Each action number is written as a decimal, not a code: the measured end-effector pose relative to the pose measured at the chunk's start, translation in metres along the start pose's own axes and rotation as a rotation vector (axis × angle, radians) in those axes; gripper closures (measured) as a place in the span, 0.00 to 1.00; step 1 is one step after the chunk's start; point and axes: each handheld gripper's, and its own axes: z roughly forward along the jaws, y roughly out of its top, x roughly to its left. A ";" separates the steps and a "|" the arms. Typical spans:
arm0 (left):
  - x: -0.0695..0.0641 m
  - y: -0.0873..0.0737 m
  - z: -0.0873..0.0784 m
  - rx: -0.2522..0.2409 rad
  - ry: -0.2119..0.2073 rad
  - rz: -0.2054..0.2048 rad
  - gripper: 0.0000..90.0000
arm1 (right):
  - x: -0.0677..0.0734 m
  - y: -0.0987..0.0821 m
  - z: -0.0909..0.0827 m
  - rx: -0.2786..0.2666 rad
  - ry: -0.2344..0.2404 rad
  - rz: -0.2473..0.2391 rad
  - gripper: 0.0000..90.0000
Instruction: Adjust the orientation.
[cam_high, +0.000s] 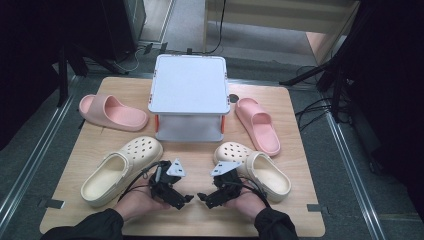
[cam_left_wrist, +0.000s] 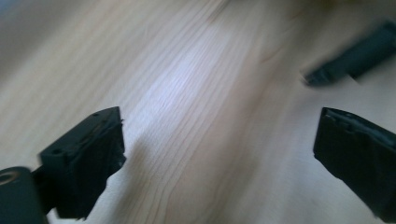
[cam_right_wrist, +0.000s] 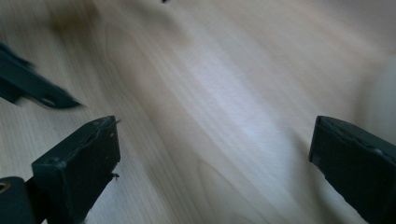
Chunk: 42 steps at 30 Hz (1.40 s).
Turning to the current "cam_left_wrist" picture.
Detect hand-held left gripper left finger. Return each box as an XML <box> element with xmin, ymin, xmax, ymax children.
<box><xmin>38</xmin><ymin>105</ymin><xmax>127</xmax><ymax>220</ymax></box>

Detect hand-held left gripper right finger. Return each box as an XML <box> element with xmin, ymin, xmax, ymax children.
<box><xmin>313</xmin><ymin>106</ymin><xmax>396</xmax><ymax>224</ymax></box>

